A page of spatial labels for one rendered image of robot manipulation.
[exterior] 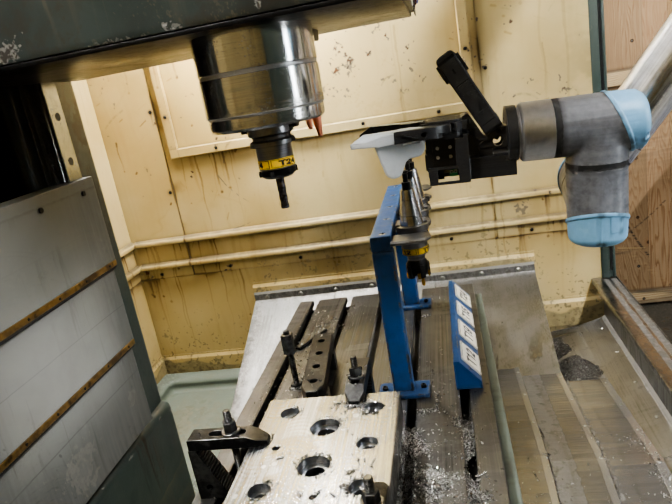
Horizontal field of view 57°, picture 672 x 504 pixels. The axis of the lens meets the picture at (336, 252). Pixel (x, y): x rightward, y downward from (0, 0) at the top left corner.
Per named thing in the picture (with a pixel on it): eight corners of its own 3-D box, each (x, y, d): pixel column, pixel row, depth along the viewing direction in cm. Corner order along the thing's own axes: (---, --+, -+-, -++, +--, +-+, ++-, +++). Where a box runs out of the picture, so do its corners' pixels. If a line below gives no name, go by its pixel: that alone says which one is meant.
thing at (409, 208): (398, 223, 118) (393, 189, 117) (421, 219, 118) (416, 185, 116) (401, 228, 114) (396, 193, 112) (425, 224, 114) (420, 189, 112)
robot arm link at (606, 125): (654, 159, 74) (655, 86, 71) (558, 170, 76) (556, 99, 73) (634, 149, 81) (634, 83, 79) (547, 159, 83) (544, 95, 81)
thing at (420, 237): (431, 234, 113) (430, 230, 113) (431, 242, 108) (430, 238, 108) (393, 238, 115) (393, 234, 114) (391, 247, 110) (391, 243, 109)
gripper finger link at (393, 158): (362, 186, 76) (431, 173, 78) (356, 138, 74) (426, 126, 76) (354, 183, 79) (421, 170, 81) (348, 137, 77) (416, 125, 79)
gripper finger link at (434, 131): (399, 145, 74) (464, 134, 76) (397, 133, 74) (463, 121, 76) (385, 143, 79) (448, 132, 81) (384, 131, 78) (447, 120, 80)
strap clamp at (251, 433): (282, 482, 101) (264, 401, 97) (277, 495, 98) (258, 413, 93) (207, 485, 103) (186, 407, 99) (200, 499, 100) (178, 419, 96)
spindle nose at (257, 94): (238, 125, 93) (220, 43, 90) (339, 109, 88) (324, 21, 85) (189, 141, 78) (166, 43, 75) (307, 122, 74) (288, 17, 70)
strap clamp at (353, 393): (378, 408, 117) (366, 337, 113) (372, 450, 105) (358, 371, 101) (361, 409, 118) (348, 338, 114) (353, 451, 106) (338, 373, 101)
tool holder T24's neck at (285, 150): (267, 166, 88) (262, 143, 87) (299, 161, 86) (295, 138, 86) (254, 172, 83) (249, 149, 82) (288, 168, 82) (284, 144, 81)
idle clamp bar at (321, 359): (338, 357, 141) (333, 331, 139) (330, 419, 116) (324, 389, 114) (317, 360, 142) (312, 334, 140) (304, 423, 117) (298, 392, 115)
